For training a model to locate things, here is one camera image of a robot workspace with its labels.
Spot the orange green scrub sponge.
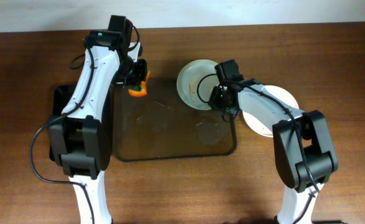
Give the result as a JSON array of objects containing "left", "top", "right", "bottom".
[{"left": 128, "top": 71, "right": 151, "bottom": 97}]

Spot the pale blue plate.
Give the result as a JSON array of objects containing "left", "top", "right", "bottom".
[{"left": 176, "top": 59, "right": 219, "bottom": 110}]

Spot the pink white plate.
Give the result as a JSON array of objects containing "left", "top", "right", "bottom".
[{"left": 242, "top": 85, "right": 299, "bottom": 138}]

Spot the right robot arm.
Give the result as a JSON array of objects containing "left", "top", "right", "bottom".
[{"left": 207, "top": 60, "right": 338, "bottom": 223}]

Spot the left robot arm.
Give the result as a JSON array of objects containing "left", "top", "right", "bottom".
[{"left": 47, "top": 15, "right": 150, "bottom": 223}]

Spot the brown serving tray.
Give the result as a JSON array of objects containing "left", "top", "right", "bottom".
[{"left": 113, "top": 78, "right": 237, "bottom": 162}]

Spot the black small tray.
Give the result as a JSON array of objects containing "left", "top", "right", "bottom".
[{"left": 49, "top": 83, "right": 115, "bottom": 162}]

